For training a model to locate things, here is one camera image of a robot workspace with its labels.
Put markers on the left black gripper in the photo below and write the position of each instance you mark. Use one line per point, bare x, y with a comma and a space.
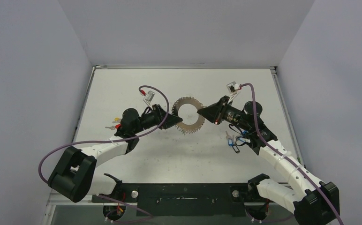
160, 115

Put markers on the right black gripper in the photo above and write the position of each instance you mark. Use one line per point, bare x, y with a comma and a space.
217, 111

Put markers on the metal disc keyring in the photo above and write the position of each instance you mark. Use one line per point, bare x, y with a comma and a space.
186, 108

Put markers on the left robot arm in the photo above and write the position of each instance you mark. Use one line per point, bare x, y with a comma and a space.
73, 176

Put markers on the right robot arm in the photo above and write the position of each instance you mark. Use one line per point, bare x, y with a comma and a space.
309, 199

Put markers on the black tagged key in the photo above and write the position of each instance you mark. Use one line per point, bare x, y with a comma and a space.
236, 148

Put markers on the red tagged key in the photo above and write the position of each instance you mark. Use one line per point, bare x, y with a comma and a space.
113, 127

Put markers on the yellow tagged key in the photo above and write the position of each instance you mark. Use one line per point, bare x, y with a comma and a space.
117, 119

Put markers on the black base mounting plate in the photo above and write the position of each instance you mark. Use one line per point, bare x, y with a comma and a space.
190, 199

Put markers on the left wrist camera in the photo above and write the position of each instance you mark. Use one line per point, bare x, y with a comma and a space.
148, 97

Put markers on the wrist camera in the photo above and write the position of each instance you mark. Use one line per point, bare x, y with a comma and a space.
233, 89
148, 97

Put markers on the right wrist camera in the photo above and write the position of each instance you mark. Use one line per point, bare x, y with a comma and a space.
233, 89

